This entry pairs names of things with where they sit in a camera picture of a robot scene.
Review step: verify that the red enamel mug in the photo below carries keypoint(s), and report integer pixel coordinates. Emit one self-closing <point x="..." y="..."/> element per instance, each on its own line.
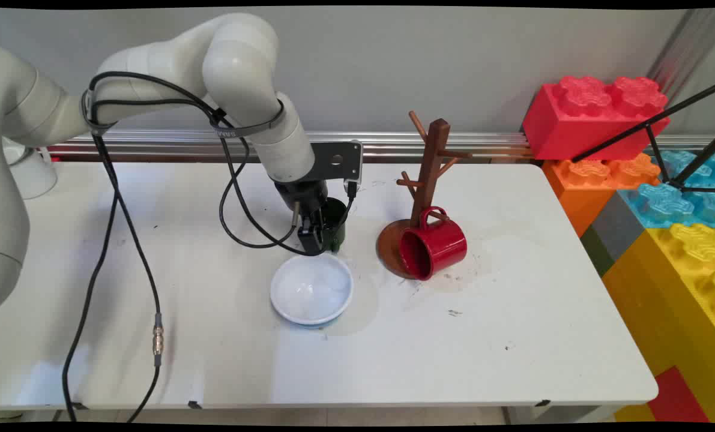
<point x="441" y="246"/>

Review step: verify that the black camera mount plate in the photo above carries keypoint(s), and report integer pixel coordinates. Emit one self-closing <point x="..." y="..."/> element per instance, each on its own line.
<point x="333" y="159"/>

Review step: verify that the aluminium table rail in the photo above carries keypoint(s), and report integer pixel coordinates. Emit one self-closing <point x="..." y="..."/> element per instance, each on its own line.
<point x="453" y="144"/>

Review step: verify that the aluminium corner post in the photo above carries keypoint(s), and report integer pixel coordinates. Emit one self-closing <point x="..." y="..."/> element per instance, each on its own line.
<point x="687" y="48"/>

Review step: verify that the black tripod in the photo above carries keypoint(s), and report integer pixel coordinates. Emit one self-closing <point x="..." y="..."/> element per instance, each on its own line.
<point x="657" y="141"/>

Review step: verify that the white bowl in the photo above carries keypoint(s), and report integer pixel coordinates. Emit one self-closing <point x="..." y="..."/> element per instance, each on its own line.
<point x="312" y="291"/>

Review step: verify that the grey giant building block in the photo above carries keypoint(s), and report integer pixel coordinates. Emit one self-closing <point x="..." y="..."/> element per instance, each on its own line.
<point x="618" y="228"/>

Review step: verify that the yellow giant building block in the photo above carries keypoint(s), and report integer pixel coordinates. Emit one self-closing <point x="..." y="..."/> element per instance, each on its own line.
<point x="675" y="300"/>

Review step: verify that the small red block panel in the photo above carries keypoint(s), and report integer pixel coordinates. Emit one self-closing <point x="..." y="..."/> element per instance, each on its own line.
<point x="678" y="399"/>

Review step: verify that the dark green cup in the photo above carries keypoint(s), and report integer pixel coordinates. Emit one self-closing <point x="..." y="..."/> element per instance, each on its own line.
<point x="338" y="231"/>

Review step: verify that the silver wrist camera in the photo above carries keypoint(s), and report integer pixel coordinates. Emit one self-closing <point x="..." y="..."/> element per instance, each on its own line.
<point x="358" y="162"/>

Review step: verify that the orange giant building block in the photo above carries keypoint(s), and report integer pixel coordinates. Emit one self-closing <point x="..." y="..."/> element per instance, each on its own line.
<point x="579" y="192"/>

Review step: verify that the red giant building block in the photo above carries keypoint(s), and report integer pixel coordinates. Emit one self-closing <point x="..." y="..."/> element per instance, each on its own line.
<point x="579" y="120"/>

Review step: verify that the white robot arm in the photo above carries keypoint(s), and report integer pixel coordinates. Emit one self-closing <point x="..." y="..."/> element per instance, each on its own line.
<point x="237" y="60"/>

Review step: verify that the blue giant building block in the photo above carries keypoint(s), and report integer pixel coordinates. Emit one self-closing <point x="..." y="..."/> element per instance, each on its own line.
<point x="663" y="204"/>

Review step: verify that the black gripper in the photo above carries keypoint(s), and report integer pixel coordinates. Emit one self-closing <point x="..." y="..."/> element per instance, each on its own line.
<point x="306" y="198"/>

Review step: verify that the brown wooden mug tree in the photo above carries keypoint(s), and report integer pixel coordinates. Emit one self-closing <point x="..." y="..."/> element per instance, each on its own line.
<point x="432" y="156"/>

